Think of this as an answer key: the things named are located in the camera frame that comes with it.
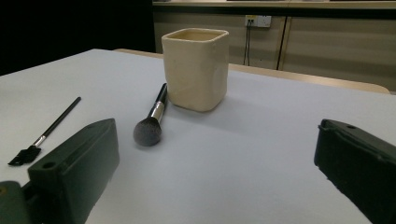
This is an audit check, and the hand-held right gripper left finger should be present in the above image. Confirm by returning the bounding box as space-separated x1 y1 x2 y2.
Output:
27 118 120 224

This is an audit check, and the white table mat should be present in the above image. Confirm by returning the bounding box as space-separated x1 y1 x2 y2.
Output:
0 48 396 224

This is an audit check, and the white wall socket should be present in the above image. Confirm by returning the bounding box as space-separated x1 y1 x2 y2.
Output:
244 14 272 28

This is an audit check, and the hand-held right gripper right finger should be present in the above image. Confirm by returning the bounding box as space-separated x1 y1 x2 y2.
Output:
313 119 396 224

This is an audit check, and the thin black makeup brush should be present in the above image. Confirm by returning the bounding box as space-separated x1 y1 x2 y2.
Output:
7 96 82 166

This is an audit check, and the cream square ceramic cup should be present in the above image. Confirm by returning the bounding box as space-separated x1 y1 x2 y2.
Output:
161 27 230 113

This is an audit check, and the black powder makeup brush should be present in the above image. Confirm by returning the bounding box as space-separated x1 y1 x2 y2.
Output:
133 82 169 147

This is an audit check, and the black wall cable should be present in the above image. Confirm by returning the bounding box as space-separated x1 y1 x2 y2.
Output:
247 21 252 67
243 21 249 66

